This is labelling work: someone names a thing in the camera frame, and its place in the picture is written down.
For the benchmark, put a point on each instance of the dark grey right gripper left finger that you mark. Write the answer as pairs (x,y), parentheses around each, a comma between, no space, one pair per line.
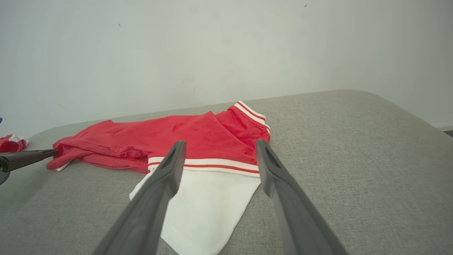
(148,212)

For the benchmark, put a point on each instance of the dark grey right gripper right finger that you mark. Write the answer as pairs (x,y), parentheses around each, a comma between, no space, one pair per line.
(297,219)

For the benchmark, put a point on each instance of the crumpled red and white garment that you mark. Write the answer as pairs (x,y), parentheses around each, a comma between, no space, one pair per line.
(12,144)

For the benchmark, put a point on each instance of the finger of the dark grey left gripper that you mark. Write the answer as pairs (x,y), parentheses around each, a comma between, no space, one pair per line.
(24,158)

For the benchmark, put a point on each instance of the red shirt with white sleeves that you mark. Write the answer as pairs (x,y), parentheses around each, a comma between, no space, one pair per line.
(205,141)

